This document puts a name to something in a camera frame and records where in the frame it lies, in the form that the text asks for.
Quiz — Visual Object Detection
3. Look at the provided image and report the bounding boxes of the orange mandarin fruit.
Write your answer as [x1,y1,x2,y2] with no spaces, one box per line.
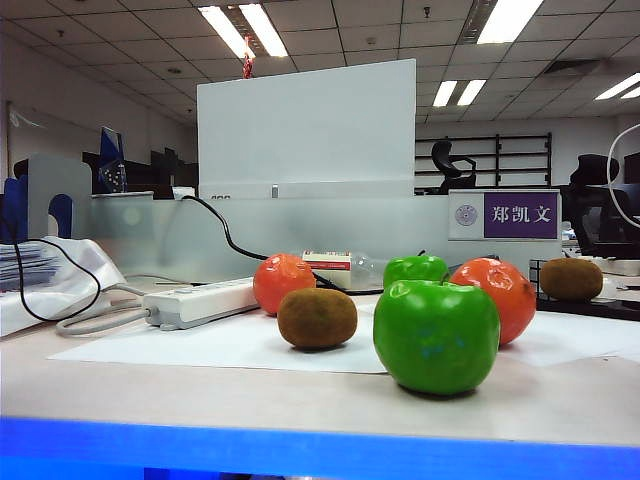
[252,253,317,317]
[449,257,538,347]

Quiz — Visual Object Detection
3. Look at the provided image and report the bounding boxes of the plain green apple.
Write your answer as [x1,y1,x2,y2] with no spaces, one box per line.
[382,251,450,290]

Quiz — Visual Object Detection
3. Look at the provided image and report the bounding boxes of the brown kiwi fruit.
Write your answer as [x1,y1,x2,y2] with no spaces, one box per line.
[276,287,359,350]
[539,257,604,302]

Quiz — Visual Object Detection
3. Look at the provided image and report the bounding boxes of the clear bottle with red label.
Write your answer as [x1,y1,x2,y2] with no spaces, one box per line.
[301,249,389,291]

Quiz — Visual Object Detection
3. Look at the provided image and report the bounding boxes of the white board panel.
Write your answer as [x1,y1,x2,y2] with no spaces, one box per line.
[196,58,417,200]

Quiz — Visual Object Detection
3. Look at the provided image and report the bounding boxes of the white power strip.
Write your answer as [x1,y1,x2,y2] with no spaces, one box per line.
[142,277,261,331]

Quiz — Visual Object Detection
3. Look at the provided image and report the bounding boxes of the green apple with blue marks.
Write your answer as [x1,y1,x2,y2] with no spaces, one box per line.
[372,278,502,396]

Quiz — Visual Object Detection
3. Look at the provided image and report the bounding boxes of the white paper sheet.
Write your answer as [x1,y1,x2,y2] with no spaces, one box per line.
[47,304,640,375]

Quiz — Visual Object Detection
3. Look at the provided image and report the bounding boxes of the frosted glass desk partition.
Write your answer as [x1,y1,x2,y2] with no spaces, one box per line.
[89,192,562,284]

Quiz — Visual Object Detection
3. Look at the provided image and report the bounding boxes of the dark background desk dividers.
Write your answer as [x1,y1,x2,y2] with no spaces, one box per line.
[82,147,199,197]

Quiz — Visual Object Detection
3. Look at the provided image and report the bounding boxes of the red hanging ornament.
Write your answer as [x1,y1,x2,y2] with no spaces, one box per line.
[242,35,256,80]

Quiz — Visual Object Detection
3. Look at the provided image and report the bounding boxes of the double ceiling light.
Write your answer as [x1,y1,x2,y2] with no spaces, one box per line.
[594,72,640,100]
[432,78,487,108]
[198,3,290,59]

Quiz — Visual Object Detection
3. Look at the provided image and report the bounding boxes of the purple white name sign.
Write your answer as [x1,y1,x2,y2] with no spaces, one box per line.
[447,188,562,242]

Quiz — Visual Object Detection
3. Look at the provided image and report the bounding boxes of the blue crystal trophy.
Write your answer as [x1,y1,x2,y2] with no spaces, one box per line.
[98,126,128,195]

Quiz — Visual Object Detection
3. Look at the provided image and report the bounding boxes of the black shelf rack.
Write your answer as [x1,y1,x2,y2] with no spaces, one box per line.
[414,132,554,189]

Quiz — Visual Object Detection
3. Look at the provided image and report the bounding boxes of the white plastic bag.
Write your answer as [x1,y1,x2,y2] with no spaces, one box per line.
[0,235,127,337]

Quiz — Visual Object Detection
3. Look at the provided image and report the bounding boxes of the grey blue file holder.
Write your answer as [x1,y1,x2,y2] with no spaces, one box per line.
[0,153,94,244]

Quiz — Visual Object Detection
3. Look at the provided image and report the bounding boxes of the black flat tray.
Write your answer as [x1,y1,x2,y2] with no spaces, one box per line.
[535,294,640,322]

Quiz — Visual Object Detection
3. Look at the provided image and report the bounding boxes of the black mesh office chair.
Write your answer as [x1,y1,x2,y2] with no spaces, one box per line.
[559,152,640,259]

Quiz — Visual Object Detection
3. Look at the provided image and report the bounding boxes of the wide ceiling light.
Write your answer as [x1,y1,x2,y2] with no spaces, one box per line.
[477,0,545,45]

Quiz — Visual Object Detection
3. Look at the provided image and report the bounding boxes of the stack of documents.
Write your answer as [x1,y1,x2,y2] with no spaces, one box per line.
[0,242,64,292]

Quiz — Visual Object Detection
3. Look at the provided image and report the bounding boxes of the ceiling air vent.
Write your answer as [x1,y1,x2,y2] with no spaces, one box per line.
[542,58,601,76]

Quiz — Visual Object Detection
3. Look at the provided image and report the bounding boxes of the thick black cable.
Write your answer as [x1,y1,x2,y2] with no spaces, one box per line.
[180,194,385,296]

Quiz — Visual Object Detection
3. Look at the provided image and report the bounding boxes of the grey power strip cable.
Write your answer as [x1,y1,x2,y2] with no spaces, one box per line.
[54,283,151,337]

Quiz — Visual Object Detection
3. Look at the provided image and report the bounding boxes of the white cable loop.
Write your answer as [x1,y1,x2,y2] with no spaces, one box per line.
[607,122,640,230]

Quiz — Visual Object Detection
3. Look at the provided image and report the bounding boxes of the thin black cable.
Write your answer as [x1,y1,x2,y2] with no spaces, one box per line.
[0,214,102,322]

